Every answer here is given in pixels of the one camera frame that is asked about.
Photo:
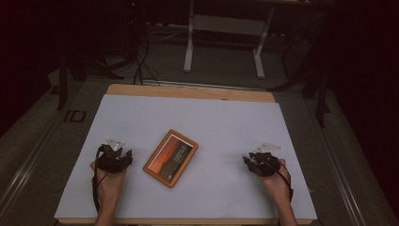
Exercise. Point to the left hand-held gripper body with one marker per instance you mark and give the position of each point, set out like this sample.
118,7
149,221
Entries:
111,158

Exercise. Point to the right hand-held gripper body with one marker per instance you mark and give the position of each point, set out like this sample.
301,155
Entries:
265,163

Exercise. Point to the wooden photo frame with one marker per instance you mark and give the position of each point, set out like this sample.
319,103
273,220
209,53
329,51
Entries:
171,158

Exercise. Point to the person's right hand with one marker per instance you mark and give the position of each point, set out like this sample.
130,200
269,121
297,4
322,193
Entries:
276,185

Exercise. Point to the person's left hand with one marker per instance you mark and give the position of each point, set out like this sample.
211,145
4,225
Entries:
108,185

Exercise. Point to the white table mat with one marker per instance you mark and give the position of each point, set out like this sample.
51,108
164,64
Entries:
204,119

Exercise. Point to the black metal stand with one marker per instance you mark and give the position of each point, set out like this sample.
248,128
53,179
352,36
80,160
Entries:
62,88
321,100

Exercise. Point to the metal floor strip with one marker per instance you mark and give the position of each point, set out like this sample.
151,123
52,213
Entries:
204,85

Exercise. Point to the white power strip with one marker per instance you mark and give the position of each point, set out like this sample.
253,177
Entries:
177,26

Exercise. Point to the black floor bracket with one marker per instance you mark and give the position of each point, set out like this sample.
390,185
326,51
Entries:
75,116

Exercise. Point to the metal floor rail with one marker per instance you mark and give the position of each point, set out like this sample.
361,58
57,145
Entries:
28,163
338,175

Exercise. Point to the white metal desk frame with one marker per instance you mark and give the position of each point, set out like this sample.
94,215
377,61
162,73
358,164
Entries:
188,47

